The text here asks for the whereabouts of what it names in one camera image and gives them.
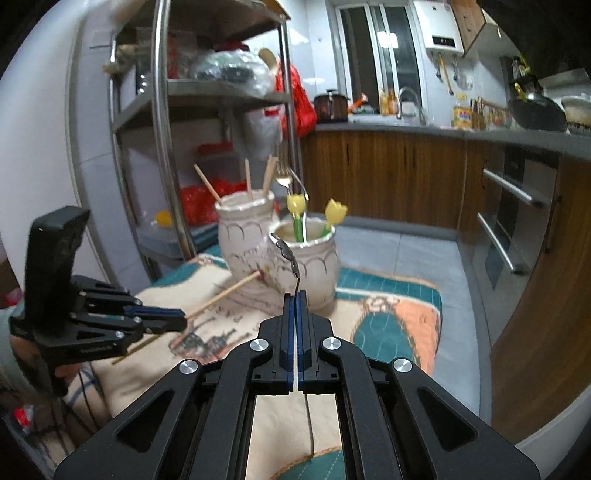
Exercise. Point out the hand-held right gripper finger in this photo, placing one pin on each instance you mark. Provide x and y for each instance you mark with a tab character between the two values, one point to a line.
300	350
289	350

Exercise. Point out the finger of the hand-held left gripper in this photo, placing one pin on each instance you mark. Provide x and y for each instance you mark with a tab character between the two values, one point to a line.
161	325
157	313

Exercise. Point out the wooden chopstick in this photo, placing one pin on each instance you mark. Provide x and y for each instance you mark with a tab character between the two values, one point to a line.
248	180
207	183
268	175
221	295

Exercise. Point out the white floral ceramic utensil holder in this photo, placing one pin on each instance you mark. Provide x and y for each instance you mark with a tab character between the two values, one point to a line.
314	267

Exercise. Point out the silver flower-shaped spoon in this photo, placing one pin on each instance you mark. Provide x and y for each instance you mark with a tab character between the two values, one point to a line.
288	258

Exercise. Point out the silver fork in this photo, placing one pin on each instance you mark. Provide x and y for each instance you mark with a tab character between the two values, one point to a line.
302	184

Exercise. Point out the person's left hand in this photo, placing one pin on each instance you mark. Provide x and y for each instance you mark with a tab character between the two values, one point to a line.
32	360

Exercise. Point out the small yellow round object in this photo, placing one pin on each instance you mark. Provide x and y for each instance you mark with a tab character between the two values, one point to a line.
164	219

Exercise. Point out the printed quilted table mat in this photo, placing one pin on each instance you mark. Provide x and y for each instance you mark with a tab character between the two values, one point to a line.
392	323

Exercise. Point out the red plastic bag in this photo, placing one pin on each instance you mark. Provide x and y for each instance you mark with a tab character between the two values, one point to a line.
194	203
298	106

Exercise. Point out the white refrigerator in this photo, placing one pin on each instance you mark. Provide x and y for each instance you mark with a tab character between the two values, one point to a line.
46	138

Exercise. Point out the clear container with red lid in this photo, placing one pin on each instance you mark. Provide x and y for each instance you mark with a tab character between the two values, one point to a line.
214	148

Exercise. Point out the steel shelf rack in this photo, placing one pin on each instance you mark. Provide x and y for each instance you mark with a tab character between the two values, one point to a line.
161	115

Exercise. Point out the wooden kitchen cabinets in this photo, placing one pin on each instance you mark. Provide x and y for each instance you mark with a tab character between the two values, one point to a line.
392	175

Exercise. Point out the white plastic bag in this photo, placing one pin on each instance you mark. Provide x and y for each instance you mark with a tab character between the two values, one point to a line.
261	131

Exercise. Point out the dark red pressure cooker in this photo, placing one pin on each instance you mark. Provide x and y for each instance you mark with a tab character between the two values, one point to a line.
330	108

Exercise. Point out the built-in oven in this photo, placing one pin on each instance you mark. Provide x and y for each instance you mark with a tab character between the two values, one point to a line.
517	221

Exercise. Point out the clear bag with dark contents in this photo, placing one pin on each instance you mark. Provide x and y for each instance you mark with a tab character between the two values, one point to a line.
231	69

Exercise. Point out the amber condiment bottle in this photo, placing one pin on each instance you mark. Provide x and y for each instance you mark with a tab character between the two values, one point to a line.
391	104

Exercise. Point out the steel kitchen faucet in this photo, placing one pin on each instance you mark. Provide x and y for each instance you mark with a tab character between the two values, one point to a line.
400	104

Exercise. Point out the yellow oil bottle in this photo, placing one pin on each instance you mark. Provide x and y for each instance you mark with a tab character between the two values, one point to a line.
463	117

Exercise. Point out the grey kitchen countertop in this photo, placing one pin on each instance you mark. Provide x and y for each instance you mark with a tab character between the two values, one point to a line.
508	136

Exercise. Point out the kitchen window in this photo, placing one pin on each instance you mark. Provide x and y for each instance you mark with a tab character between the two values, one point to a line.
369	55

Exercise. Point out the black wok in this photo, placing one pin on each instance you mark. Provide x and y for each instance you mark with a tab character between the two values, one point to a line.
538	113

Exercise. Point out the white water heater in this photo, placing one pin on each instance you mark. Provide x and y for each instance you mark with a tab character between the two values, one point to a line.
438	23

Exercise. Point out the white patterned pot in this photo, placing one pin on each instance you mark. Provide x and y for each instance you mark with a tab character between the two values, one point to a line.
577	115

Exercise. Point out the wooden wall cabinet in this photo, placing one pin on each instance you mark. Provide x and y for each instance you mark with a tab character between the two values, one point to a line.
471	23

